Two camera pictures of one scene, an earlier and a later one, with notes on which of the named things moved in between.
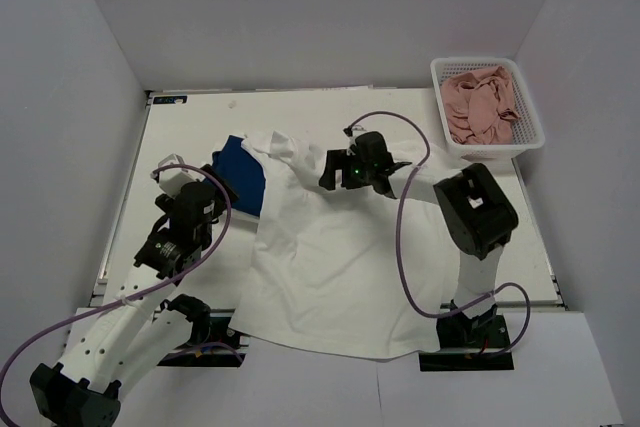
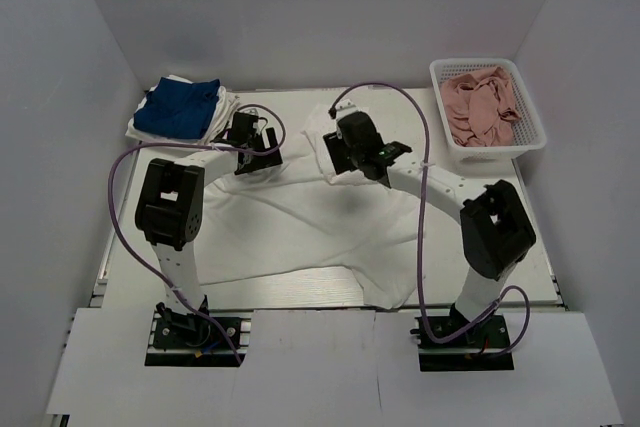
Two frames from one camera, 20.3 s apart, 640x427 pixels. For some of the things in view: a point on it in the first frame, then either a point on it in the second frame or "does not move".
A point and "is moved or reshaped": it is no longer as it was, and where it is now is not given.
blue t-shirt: x=244 y=173 → x=178 y=109
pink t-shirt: x=480 y=106 does not move
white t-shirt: x=345 y=271 is moved or reshaped
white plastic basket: x=487 y=109 does not move
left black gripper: x=166 y=202 → x=264 y=161
